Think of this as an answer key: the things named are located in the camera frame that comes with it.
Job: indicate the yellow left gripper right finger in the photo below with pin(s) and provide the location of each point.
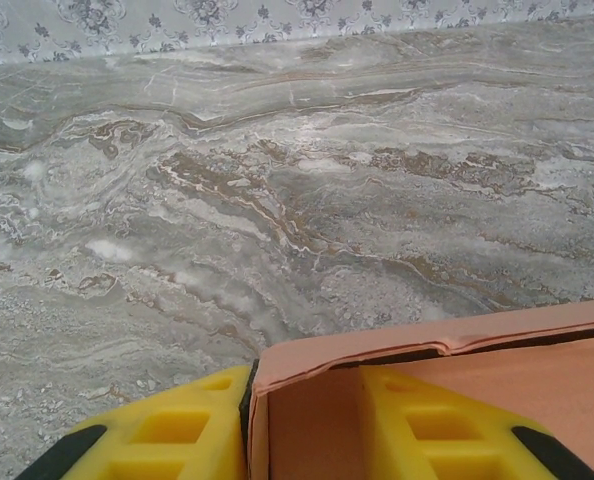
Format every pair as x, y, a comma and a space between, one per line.
477, 450

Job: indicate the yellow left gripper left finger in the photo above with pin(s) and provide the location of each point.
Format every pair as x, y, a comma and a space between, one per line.
127, 450

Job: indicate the orange paper box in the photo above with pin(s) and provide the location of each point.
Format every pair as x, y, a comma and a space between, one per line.
322, 430

